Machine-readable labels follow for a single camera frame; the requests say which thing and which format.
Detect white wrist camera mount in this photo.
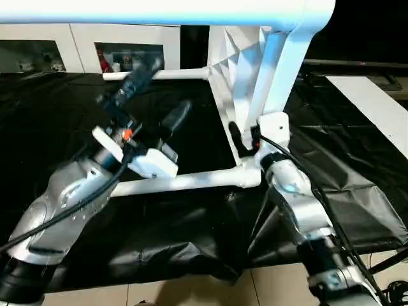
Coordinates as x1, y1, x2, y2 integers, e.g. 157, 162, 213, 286
92, 126, 179, 179
256, 112, 291, 160

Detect long black rod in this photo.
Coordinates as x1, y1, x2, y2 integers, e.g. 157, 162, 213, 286
304, 59, 408, 70

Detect white glass door cabinet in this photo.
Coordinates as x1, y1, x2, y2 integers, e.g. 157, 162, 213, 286
0, 24, 182, 74

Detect black left wrist camera cable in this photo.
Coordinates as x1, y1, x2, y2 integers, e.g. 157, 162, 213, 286
0, 152, 135, 253

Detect black tangled wires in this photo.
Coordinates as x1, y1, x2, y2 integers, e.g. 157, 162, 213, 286
369, 250, 408, 306

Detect black work mat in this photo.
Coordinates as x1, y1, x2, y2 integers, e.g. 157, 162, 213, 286
0, 69, 408, 284

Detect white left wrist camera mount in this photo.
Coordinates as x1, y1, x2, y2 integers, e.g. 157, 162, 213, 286
92, 126, 179, 179

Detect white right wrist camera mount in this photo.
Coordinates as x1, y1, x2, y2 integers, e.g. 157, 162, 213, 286
256, 112, 291, 160

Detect flat white board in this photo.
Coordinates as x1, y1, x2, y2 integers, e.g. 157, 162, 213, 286
324, 75, 408, 151

